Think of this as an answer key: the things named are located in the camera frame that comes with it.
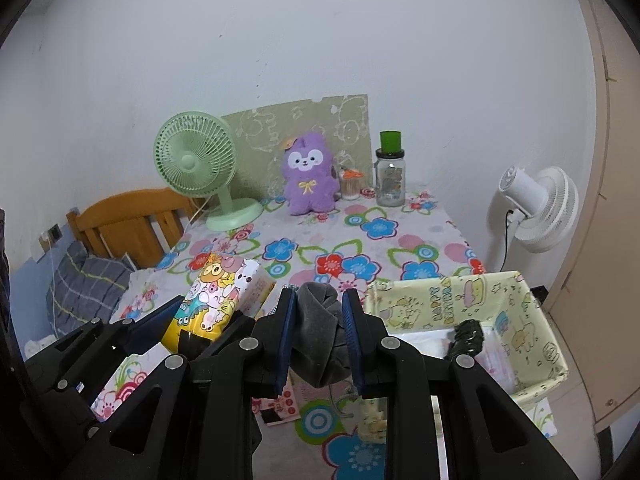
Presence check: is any glass jar with green lid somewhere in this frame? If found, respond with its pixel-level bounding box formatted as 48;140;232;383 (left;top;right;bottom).
374;131;407;208

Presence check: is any white pad in box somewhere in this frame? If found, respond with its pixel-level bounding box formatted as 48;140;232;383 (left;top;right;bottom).
390;329;453;361

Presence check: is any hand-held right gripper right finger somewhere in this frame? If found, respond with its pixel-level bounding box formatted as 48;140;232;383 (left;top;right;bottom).
341;287;578;480

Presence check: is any grey sock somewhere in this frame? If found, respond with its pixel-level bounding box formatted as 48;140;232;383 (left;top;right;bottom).
291;282;353;388

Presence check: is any beige door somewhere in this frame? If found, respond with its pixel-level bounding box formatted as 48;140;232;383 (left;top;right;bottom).
545;0;640;431

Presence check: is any green printed board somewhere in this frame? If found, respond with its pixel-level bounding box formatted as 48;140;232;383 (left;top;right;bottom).
220;92;371;201

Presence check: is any black fan cable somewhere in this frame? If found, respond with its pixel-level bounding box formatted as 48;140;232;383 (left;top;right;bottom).
501;209;517;272

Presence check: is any clear plastic mask packet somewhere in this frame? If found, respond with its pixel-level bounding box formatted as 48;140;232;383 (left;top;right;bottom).
475;330;521;396

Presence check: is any white floor fan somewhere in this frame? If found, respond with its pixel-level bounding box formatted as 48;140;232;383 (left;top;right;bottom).
487;165;580;275

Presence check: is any yellow printed fabric storage box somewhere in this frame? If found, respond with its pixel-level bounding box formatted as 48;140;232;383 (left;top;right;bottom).
362;270;570;401

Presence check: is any yellow cartoon tissue pack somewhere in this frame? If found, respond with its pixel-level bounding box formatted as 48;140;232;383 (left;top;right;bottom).
161;254;277;352

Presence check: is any black hair accessory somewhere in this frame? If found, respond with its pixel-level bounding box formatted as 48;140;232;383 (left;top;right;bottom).
446;319;485;361

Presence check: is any small jar with carrot lid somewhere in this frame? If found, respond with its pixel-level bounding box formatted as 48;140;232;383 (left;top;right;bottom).
338;166;362;201

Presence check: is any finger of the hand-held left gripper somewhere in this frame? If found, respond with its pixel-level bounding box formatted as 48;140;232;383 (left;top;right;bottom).
22;296;186;391
179;310;258;361

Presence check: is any green desk fan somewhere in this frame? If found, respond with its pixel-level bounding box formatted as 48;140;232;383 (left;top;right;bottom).
152;112;264;232

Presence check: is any purple plush toy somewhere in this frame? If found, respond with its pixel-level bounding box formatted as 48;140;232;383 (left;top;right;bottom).
280;131;339;217

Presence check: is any grey plaid pillow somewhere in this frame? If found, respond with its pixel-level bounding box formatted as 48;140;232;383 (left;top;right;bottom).
46;240;133;336

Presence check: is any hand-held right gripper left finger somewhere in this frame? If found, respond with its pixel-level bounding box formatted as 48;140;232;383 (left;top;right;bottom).
100;287;299;480

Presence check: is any pink printed packet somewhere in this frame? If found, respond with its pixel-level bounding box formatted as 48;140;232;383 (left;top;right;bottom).
252;375;301;427

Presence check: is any wooden bed headboard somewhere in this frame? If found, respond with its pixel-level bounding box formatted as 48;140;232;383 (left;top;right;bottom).
66;187;211;271

